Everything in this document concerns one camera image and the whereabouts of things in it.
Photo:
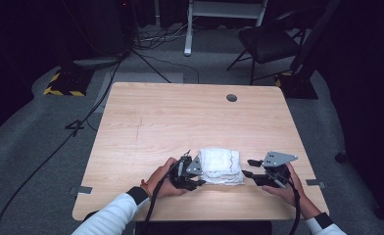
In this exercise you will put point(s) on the round grey table grommet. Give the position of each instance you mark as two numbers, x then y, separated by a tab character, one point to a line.
231	98

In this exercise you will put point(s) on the black stand with striped base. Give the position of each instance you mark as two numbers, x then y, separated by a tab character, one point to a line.
299	86

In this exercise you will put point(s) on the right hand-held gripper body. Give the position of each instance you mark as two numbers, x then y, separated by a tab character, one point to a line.
276	179

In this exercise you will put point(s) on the black folding chair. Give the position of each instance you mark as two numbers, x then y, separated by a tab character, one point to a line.
268	44

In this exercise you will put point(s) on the person's right hand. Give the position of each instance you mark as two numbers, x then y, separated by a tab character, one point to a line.
293	194

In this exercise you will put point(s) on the black yellow striped base plate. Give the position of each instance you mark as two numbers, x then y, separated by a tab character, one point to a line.
70	83

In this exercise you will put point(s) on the white metal stand frame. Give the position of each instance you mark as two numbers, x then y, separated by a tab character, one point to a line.
188	32

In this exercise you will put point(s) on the dark equipment cabinet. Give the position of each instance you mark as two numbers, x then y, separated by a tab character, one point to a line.
111	29

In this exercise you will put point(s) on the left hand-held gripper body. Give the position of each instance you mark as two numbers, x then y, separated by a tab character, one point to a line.
180	176

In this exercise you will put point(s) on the grey tape piece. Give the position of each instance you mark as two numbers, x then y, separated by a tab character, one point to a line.
84	190
315	183

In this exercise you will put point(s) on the small black floor object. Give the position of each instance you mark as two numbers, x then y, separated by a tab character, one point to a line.
341	157

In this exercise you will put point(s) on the person's left hand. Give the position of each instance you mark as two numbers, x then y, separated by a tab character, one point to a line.
159	184

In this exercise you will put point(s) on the white striped towel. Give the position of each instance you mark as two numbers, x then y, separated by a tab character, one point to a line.
221	166

